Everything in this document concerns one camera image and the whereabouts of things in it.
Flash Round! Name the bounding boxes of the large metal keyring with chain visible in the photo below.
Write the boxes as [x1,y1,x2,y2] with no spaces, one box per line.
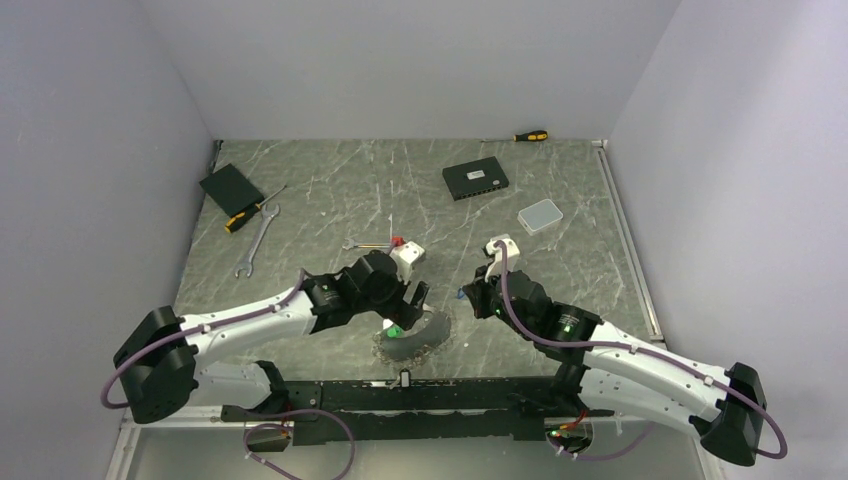
[371,307,454,364]

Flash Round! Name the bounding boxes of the black key fob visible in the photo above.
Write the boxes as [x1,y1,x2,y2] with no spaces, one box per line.
[388,369,411,390]

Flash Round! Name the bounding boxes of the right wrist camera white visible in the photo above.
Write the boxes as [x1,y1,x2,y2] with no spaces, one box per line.
[483,234,520,281]

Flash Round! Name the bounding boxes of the black flat box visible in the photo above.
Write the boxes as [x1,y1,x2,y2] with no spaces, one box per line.
[199,165,265,217]

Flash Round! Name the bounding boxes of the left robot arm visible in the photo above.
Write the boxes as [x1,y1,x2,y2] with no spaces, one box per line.
[100,242,429,424]

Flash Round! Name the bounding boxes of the orange black screwdriver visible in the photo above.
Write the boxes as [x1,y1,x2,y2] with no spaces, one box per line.
[225,184,287,234]

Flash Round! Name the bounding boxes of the large silver wrench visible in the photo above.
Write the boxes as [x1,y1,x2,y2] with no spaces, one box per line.
[234,204,281,279]

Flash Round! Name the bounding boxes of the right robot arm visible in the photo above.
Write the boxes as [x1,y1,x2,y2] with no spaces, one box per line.
[461,268,767,467]

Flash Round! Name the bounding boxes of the orange screwdriver at wall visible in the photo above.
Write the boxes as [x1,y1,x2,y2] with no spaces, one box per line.
[482,130,549,143]

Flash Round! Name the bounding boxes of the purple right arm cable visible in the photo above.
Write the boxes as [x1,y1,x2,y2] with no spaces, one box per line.
[493,239,790,460]

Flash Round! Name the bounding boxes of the white plastic box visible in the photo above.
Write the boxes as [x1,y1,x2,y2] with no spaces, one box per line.
[517,198,563,236]

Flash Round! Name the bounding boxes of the black network switch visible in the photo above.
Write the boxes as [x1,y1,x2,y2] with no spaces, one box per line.
[442,156,510,201]

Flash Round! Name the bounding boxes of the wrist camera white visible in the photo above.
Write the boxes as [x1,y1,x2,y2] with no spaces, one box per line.
[389,241,426,277]
[483,234,520,281]

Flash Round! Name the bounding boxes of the small silver wrench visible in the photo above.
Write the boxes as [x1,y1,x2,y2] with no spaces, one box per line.
[342,238,392,250]

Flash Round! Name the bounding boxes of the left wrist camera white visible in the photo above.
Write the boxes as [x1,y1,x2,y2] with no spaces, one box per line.
[389,241,426,277]

